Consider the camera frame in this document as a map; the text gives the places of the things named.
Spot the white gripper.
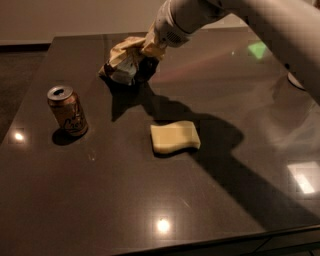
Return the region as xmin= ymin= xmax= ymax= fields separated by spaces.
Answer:
xmin=135 ymin=0 xmax=191 ymax=82

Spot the yellow sponge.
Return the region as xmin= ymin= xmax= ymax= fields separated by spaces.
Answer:
xmin=150 ymin=121 xmax=201 ymax=154

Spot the orange soda can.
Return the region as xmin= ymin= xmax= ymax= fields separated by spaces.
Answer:
xmin=47 ymin=85 xmax=88 ymax=137

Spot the brown chip bag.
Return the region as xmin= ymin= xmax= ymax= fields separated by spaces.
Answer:
xmin=99 ymin=37 xmax=146 ymax=86

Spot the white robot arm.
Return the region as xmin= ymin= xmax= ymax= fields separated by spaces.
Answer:
xmin=142 ymin=0 xmax=320 ymax=103

